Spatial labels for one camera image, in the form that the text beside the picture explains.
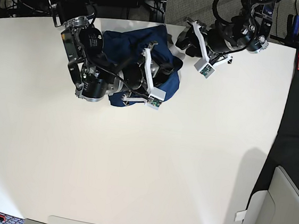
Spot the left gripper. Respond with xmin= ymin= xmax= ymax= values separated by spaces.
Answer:
xmin=176 ymin=18 xmax=236 ymax=61

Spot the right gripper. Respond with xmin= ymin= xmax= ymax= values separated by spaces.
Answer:
xmin=107 ymin=41 xmax=175 ymax=106

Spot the blue long-sleeve T-shirt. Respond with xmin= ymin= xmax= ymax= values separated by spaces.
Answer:
xmin=103 ymin=24 xmax=183 ymax=110

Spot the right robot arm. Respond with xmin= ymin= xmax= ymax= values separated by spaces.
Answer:
xmin=48 ymin=0 xmax=176 ymax=109

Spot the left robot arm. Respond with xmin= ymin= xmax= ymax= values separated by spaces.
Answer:
xmin=176 ymin=0 xmax=278 ymax=64

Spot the black cloth on side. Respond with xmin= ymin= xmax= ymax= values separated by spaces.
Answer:
xmin=252 ymin=69 xmax=299 ymax=194

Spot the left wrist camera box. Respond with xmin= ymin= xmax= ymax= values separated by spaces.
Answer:
xmin=194 ymin=58 xmax=215 ymax=78

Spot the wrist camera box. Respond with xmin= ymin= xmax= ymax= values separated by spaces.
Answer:
xmin=145 ymin=87 xmax=166 ymax=110
xmin=194 ymin=58 xmax=215 ymax=78

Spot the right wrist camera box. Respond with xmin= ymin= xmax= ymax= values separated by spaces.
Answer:
xmin=145 ymin=87 xmax=166 ymax=110

